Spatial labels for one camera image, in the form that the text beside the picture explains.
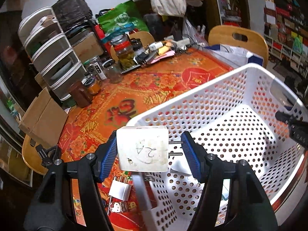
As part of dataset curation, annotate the glass jar of pickles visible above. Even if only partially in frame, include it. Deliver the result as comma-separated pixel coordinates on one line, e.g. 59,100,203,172
110,34,136,71

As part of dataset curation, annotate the shelf of boxes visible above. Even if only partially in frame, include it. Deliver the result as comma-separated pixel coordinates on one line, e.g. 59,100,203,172
263,0,308,77

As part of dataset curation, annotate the brown jar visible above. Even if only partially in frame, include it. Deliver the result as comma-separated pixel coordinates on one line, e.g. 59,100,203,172
69,80,93,108

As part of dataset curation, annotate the plastic drawer unit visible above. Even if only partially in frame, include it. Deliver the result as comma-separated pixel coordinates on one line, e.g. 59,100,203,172
17,6,87,101

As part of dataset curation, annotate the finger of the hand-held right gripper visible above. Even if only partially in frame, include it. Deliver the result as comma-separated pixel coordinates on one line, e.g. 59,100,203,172
275,111,295,126

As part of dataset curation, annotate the empty glass jar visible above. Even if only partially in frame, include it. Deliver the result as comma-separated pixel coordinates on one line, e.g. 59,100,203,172
102,59,123,83

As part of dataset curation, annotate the brown cardboard box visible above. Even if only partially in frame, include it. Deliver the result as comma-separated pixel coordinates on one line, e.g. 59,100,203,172
71,32,104,62

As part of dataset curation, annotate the black plastic bag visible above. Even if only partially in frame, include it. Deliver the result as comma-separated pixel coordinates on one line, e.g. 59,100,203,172
52,0,94,33

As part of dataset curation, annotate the small white plug adapter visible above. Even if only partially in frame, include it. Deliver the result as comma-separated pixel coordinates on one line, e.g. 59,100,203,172
108,175,132,201

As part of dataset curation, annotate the green shopping bag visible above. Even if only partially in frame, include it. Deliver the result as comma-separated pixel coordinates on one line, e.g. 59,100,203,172
96,0,150,35

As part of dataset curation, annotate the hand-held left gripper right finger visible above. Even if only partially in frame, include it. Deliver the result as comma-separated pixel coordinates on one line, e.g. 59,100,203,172
180,131,280,231

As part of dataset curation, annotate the clear jar with black label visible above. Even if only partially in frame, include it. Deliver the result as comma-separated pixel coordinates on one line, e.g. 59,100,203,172
84,56,106,80

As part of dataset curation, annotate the red printed tablecloth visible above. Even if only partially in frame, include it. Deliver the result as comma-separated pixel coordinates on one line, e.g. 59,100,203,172
58,47,234,231

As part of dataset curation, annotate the clear plastic bag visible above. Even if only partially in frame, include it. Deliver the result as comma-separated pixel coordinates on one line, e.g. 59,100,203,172
182,17,208,46

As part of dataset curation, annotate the white and blue paper bag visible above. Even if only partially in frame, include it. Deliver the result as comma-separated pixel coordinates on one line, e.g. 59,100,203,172
204,44,264,69

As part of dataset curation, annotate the large white charger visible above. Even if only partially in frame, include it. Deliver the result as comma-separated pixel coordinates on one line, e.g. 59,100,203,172
116,126,183,173

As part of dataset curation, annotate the small orange jar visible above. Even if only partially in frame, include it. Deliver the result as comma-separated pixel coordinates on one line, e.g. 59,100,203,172
84,76,101,95

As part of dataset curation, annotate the white power strip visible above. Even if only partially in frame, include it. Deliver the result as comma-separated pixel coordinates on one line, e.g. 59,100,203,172
165,35,190,46

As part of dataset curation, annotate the open cardboard box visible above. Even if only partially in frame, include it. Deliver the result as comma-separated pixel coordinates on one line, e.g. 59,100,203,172
18,87,69,150

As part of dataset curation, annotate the wooden chair back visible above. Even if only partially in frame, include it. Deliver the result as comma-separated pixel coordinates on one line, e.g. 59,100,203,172
208,25,269,68

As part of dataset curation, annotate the white perforated plastic basket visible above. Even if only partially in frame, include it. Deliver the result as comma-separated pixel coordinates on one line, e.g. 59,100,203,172
126,63,308,231

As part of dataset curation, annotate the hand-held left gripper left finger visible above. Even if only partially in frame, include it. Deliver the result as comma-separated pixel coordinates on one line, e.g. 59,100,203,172
23,132,118,231

